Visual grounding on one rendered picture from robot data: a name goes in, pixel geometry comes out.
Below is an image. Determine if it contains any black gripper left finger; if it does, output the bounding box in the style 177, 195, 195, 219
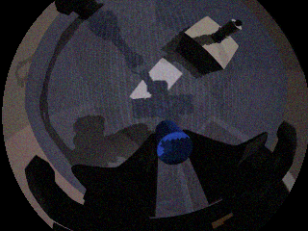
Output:
71, 134, 159, 217

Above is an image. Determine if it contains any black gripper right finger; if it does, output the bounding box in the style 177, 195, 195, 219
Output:
182, 130, 269, 204

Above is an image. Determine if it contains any beige block with hole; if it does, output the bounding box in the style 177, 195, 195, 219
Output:
178, 15, 239, 72

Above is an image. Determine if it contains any white marker with blue band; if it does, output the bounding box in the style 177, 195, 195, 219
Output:
212, 19, 242, 42

